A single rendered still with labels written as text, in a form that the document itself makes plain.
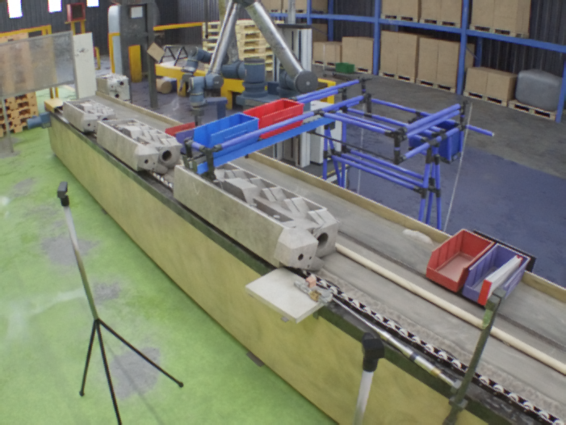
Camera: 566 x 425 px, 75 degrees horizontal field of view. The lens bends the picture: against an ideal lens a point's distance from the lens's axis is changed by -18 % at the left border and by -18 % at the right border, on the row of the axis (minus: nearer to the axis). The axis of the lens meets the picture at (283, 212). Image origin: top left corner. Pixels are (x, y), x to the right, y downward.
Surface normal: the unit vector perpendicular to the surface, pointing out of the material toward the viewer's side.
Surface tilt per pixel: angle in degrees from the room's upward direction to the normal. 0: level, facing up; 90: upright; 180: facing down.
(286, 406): 0
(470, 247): 88
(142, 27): 90
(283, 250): 71
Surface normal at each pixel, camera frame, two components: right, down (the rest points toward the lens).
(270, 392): 0.00, -0.89
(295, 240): 0.50, -0.53
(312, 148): -0.67, 0.34
